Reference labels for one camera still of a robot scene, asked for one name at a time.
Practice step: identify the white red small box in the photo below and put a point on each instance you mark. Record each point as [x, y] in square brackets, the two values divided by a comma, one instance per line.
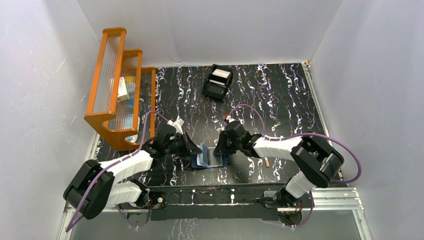
[122, 91]

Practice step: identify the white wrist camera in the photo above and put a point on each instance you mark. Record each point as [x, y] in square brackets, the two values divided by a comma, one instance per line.
[177, 124]
[228, 119]

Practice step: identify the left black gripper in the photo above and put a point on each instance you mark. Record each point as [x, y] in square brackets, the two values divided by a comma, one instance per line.
[187, 146]

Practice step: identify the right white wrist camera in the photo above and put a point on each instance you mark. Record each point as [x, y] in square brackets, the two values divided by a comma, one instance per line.
[228, 119]

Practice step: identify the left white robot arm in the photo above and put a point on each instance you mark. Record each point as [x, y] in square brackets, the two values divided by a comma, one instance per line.
[98, 185]

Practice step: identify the white card stack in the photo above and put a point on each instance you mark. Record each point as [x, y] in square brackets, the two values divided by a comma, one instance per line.
[221, 73]

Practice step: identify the orange wooden rack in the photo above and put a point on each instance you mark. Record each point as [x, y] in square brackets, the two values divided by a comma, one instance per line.
[118, 123]

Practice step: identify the blue leather card holder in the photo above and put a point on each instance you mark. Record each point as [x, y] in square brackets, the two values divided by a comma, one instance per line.
[207, 159]

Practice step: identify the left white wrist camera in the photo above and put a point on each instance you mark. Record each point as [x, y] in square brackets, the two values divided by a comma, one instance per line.
[177, 124]

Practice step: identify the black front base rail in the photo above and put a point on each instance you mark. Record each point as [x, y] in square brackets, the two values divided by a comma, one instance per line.
[263, 201]

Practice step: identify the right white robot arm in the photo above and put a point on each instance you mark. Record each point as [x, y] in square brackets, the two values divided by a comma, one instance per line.
[318, 162]

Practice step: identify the white orange pen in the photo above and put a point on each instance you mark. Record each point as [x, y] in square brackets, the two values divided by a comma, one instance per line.
[267, 164]

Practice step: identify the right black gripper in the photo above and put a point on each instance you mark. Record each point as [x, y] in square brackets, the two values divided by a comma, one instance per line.
[221, 148]

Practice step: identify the black card box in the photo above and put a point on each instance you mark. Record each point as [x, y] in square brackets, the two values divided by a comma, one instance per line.
[216, 87]

